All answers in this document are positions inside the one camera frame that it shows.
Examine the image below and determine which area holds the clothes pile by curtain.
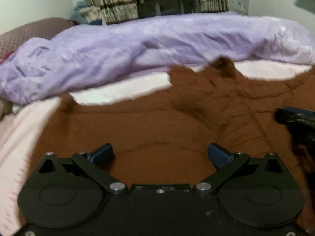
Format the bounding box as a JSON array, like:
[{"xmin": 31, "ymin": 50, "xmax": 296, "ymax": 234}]
[{"xmin": 70, "ymin": 1, "xmax": 107, "ymax": 26}]

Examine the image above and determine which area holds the brown padded jacket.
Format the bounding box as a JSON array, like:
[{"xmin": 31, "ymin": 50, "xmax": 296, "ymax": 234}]
[{"xmin": 29, "ymin": 58, "xmax": 314, "ymax": 232}]

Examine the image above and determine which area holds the purple duvet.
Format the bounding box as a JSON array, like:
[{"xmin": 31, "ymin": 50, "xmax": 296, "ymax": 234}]
[{"xmin": 1, "ymin": 12, "xmax": 314, "ymax": 105}]

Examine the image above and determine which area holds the quilted mauve headboard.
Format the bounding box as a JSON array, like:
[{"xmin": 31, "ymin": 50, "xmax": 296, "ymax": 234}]
[{"xmin": 1, "ymin": 18, "xmax": 75, "ymax": 57}]

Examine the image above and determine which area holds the grey clothes pile on bed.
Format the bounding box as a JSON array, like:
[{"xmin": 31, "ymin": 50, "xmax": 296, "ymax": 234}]
[{"xmin": 0, "ymin": 98, "xmax": 23, "ymax": 121}]

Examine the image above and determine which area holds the pink princess blanket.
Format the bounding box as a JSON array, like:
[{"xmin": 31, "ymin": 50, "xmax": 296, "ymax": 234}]
[{"xmin": 1, "ymin": 60, "xmax": 311, "ymax": 235}]

